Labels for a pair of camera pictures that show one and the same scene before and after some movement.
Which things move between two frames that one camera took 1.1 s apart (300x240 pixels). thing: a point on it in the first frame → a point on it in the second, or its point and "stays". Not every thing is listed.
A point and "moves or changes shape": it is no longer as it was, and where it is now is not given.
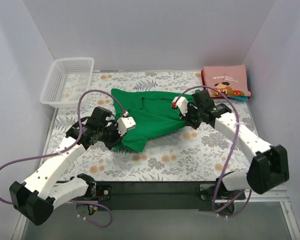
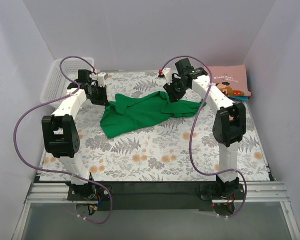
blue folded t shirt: (242, 98) stays
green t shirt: (153, 113) moves or changes shape
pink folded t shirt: (231, 80) stays
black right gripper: (188, 117) → (173, 91)
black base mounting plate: (157, 196) stays
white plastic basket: (68, 78) stays
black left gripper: (115, 137) → (100, 95)
